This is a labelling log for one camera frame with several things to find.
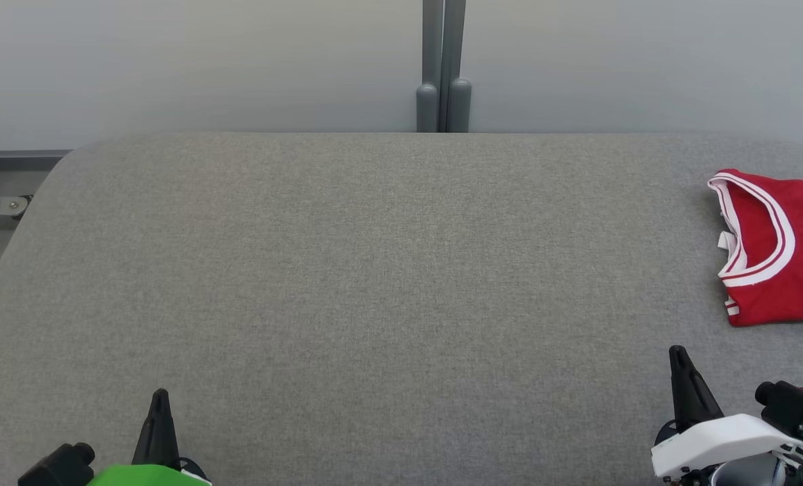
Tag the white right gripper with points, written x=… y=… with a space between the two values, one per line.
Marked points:
x=718 y=442

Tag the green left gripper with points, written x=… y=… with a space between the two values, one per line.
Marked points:
x=144 y=476

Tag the red and white jersey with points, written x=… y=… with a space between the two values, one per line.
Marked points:
x=799 y=270

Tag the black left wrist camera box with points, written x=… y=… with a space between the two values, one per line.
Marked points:
x=60 y=466

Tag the grey floor rail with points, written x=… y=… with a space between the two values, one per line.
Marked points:
x=23 y=160

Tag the grey partition post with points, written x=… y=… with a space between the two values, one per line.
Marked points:
x=456 y=74
x=429 y=74

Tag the grey fabric sofa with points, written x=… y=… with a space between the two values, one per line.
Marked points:
x=374 y=283

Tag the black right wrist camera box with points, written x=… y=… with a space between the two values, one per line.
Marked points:
x=793 y=408

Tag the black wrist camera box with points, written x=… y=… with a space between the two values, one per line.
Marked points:
x=60 y=466
x=793 y=408

